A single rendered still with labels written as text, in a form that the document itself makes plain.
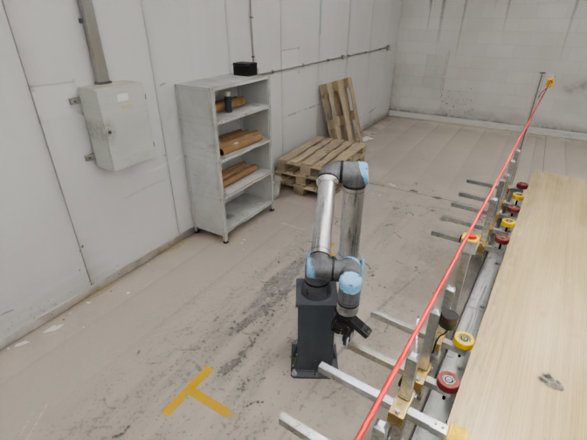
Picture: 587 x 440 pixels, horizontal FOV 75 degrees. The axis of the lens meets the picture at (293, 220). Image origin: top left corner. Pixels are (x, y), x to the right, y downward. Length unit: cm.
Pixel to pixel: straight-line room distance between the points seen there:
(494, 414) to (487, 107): 788
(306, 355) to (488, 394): 128
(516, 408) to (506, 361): 21
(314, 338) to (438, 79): 742
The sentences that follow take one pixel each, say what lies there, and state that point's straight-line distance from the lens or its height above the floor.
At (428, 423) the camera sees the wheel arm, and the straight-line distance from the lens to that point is 145.
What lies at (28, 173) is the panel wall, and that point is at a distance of 318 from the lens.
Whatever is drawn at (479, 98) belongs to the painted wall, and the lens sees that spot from 908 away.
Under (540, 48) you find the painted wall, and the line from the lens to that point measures 892.
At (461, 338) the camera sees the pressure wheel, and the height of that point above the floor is 90.
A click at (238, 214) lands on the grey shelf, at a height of 14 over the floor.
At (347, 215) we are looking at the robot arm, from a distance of 206.
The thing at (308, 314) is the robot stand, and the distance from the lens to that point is 238.
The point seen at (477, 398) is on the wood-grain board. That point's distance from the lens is 165.
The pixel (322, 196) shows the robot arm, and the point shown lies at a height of 134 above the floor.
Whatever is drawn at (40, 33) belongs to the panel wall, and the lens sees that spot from 318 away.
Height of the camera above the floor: 212
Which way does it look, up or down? 28 degrees down
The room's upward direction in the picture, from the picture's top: straight up
